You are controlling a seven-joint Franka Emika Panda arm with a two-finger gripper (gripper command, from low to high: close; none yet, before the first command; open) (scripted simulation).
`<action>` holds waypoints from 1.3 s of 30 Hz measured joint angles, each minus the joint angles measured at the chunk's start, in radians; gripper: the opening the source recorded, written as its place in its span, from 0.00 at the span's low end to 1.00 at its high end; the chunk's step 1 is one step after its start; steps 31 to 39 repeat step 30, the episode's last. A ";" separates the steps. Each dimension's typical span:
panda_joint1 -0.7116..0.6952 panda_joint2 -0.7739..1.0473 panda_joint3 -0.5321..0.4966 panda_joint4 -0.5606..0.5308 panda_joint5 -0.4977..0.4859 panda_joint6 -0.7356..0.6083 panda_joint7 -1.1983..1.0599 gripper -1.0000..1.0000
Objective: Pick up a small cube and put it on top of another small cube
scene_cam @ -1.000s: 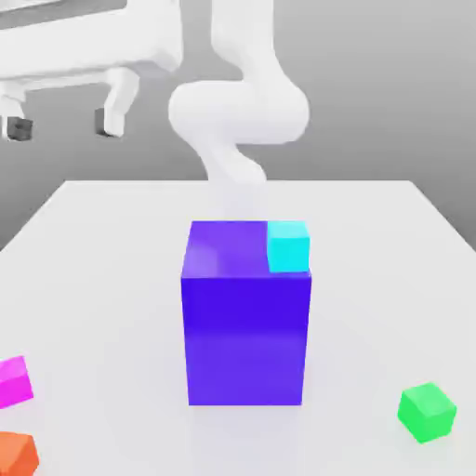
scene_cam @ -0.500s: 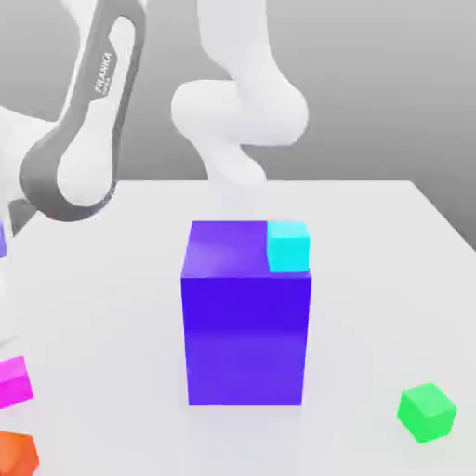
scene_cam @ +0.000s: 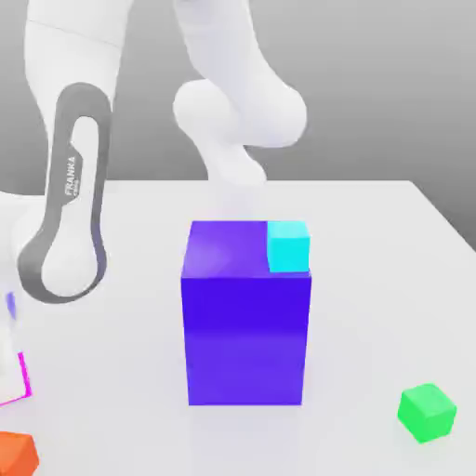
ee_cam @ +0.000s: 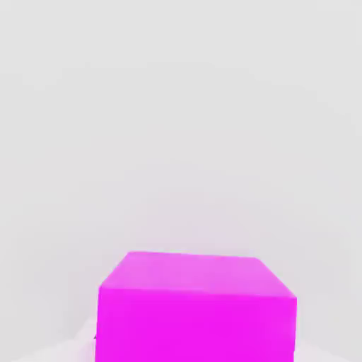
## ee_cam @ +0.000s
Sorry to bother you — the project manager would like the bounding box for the small magenta cube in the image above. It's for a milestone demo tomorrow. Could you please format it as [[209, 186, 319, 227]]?
[[95, 250, 298, 362]]

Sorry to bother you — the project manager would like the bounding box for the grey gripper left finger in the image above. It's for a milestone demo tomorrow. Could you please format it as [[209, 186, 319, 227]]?
[[12, 317, 98, 362]]

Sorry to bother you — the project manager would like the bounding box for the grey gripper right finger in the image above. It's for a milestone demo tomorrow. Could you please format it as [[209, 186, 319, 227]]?
[[293, 339, 340, 362]]

